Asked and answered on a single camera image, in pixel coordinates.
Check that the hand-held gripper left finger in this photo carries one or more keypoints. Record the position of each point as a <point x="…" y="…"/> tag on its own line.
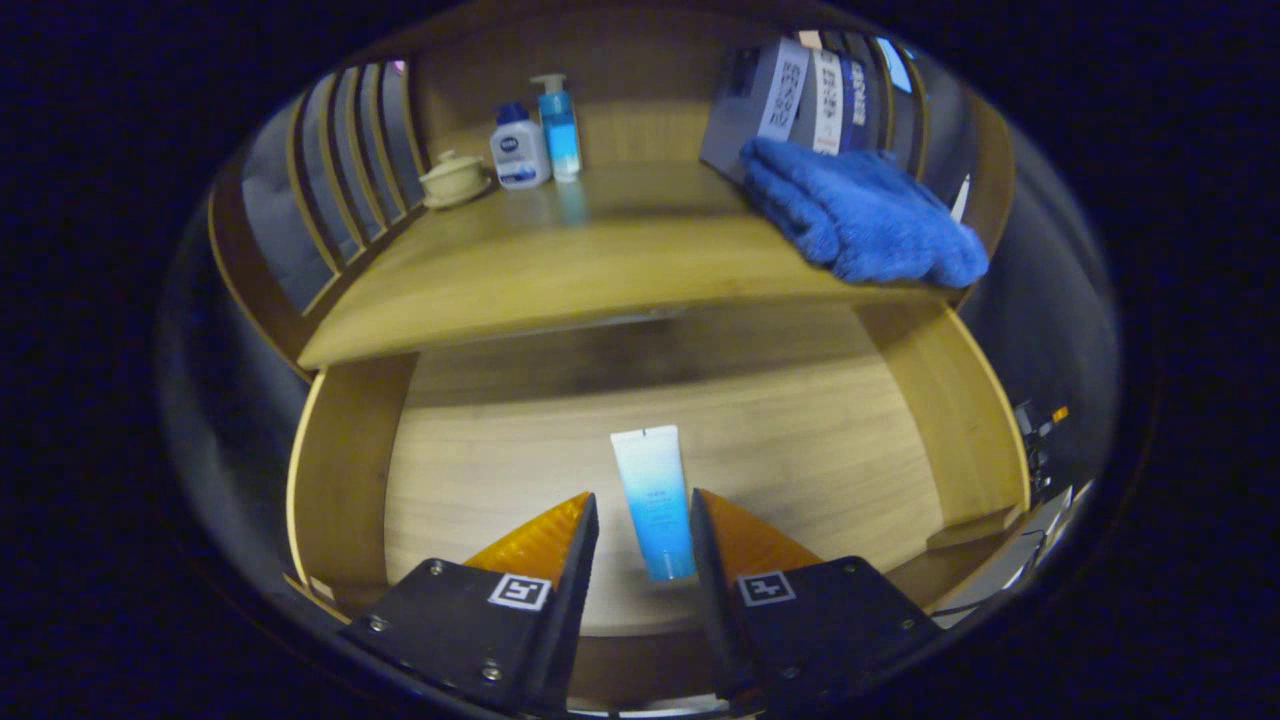
<point x="570" y="610"/>

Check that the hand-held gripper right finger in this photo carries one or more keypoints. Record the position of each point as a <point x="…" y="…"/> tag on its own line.
<point x="712" y="610"/>

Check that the blue white cosmetic tube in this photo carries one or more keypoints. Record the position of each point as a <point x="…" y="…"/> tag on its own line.
<point x="655" y="500"/>

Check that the wooden drawer with black knob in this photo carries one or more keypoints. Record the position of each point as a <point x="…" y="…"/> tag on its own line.
<point x="800" y="440"/>

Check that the wooden countertop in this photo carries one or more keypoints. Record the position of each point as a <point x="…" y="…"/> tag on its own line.
<point x="600" y="260"/>

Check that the black orange device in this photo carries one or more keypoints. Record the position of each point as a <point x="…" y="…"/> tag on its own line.
<point x="1035" y="425"/>

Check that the blue folded towel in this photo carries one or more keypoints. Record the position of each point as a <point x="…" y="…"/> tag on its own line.
<point x="860" y="215"/>

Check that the beige lidded teacup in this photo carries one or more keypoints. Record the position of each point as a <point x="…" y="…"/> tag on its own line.
<point x="455" y="180"/>

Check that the white bottle with blue cap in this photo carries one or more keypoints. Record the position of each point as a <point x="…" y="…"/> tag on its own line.
<point x="520" y="155"/>

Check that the blue pump bottle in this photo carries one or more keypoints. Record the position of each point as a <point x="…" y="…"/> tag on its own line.
<point x="560" y="135"/>

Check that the black backdrop cloth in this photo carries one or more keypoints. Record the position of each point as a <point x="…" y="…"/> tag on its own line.
<point x="270" y="220"/>

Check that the grey book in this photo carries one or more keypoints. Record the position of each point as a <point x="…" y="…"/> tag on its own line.
<point x="745" y="110"/>

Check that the white book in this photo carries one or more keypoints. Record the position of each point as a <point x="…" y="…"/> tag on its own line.
<point x="826" y="100"/>

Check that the dark blue book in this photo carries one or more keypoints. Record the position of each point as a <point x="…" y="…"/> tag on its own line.
<point x="855" y="100"/>

